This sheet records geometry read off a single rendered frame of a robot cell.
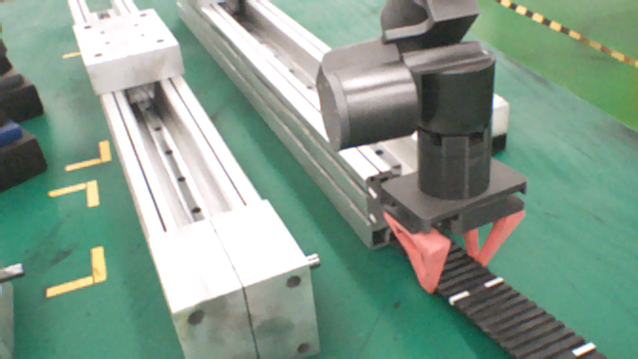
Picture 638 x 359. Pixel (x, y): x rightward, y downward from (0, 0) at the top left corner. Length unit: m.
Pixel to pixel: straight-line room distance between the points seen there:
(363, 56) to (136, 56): 0.39
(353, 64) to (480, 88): 0.09
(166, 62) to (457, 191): 0.43
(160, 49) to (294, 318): 0.42
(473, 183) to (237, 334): 0.21
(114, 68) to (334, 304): 0.40
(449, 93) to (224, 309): 0.22
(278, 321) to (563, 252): 0.28
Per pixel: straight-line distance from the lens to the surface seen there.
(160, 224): 0.53
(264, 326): 0.47
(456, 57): 0.46
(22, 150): 0.82
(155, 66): 0.79
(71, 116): 0.97
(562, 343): 0.49
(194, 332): 0.45
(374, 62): 0.45
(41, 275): 0.67
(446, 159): 0.47
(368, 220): 0.59
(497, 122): 0.72
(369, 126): 0.43
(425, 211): 0.48
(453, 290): 0.54
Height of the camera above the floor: 1.17
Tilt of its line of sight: 34 degrees down
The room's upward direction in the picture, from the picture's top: 6 degrees counter-clockwise
